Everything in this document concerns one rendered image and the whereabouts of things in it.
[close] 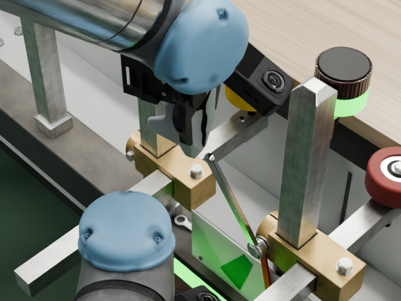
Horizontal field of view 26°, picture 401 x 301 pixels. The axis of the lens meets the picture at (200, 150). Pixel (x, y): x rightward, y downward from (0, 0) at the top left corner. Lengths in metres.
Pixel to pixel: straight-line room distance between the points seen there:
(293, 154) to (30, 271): 0.36
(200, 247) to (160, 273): 0.54
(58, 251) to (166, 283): 0.43
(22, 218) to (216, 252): 1.12
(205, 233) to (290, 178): 0.24
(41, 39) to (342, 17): 0.45
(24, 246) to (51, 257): 1.09
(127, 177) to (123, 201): 0.67
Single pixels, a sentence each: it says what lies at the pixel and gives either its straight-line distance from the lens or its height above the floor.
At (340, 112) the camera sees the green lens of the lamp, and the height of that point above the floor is 1.07.
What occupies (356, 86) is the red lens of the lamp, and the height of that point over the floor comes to 1.11.
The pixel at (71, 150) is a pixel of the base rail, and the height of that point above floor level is 0.70.
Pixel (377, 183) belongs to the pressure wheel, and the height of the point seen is 0.90.
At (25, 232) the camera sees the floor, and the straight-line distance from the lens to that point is 2.23.
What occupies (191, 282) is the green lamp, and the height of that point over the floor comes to 0.70.
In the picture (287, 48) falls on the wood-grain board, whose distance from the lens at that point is 1.28.
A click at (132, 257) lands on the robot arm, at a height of 1.18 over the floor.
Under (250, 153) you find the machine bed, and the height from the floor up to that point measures 0.68.
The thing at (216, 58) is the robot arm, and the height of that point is 1.31.
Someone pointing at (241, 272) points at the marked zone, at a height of 0.75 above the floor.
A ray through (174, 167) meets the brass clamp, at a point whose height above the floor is 0.84.
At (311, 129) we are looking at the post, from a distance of 0.91.
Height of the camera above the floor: 1.71
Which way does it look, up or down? 46 degrees down
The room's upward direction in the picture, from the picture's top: straight up
